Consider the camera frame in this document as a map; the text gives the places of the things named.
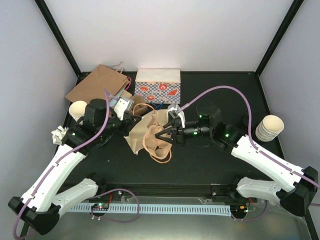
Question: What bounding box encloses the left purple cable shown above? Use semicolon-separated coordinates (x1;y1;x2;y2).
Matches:
12;87;141;240

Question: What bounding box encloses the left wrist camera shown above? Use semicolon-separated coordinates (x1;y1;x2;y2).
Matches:
114;97;134;121

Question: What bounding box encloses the black frame post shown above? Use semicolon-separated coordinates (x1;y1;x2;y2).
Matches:
255;0;305;75
34;0;82;77

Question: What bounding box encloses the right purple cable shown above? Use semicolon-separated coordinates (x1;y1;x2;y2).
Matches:
178;85;320;222

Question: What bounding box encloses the brown kraft paper bag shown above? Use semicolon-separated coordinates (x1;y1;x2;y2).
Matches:
65;64;129;104

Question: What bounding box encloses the single cardboard cup carrier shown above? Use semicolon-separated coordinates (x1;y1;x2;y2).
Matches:
142;124;172;164

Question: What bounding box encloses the crumpled white paper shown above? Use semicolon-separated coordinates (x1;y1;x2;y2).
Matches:
51;125;69;145

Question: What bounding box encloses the blue checkered bakery bag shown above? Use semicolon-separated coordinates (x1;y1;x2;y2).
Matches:
134;68;181;105

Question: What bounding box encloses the cream paper bag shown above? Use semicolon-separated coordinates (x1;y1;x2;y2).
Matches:
125;104;169;155

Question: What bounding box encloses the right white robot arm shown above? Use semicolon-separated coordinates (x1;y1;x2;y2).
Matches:
155;101;319;217

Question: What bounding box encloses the light blue paper bag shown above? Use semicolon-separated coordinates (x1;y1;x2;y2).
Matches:
109;90;132;107

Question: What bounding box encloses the light blue cable duct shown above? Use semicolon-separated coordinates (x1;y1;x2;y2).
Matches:
69;202;231;217

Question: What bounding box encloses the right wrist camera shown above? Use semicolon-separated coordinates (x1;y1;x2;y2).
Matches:
167;103;186;128

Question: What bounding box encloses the right black frame post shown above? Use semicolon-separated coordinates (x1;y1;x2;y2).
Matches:
255;0;305;75

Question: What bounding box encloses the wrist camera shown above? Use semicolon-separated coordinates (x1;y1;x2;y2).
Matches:
114;97;134;121
167;103;186;128

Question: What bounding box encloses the right white cup stack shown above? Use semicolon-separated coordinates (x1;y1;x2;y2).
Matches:
255;115;285;142

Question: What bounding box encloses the left white cup stack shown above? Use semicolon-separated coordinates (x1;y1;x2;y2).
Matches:
68;100;87;121

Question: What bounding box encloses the small green circuit board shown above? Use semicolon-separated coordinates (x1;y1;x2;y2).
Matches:
91;203;110;211

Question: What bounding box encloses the left black frame post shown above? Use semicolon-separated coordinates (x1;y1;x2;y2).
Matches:
34;0;82;77

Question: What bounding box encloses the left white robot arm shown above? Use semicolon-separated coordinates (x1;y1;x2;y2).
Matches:
8;97;142;235

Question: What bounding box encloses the white cup stack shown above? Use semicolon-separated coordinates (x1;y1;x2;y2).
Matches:
255;115;285;142
68;100;87;121

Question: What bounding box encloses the purple cable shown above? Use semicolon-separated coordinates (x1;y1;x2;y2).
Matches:
178;85;320;222
12;87;141;240

